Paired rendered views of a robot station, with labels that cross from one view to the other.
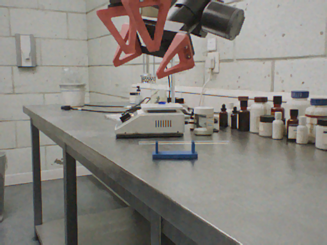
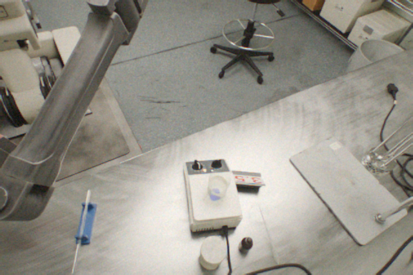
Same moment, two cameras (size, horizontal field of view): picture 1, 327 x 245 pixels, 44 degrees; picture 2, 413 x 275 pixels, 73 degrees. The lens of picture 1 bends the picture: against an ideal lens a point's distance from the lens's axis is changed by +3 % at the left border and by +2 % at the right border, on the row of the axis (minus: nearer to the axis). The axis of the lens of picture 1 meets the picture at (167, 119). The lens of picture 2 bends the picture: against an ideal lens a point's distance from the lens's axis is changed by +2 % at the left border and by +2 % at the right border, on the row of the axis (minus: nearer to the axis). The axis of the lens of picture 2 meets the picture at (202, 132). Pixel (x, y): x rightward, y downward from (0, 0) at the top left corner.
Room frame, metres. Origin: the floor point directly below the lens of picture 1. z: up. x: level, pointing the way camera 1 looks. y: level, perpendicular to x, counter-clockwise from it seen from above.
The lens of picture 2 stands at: (1.09, -0.26, 1.48)
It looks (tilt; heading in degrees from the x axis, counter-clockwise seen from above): 54 degrees down; 80
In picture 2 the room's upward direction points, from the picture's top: 8 degrees clockwise
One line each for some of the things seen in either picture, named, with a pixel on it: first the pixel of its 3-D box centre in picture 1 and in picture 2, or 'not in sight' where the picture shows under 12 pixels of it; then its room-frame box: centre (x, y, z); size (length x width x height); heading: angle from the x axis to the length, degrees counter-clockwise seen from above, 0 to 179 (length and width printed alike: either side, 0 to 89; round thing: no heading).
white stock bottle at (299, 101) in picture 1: (299, 113); not in sight; (1.13, -0.37, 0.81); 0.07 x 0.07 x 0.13
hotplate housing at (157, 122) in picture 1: (152, 120); (210, 192); (1.18, 0.05, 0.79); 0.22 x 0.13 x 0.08; 95
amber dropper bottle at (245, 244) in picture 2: (194, 118); (246, 243); (1.26, -0.09, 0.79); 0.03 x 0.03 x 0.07
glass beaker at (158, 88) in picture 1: (158, 92); (218, 184); (1.19, 0.03, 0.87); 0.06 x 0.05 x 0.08; 53
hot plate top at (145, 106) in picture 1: (161, 106); (214, 195); (1.19, 0.02, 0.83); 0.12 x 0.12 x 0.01; 5
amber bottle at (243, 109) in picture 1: (243, 115); not in sight; (1.25, -0.24, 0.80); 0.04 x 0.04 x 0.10
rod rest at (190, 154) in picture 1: (174, 148); (85, 221); (0.86, -0.02, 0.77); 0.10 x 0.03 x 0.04; 91
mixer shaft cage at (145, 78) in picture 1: (148, 51); (407, 137); (1.61, 0.08, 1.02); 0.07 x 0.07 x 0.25
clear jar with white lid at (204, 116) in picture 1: (203, 120); (211, 253); (1.18, -0.11, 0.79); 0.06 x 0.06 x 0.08
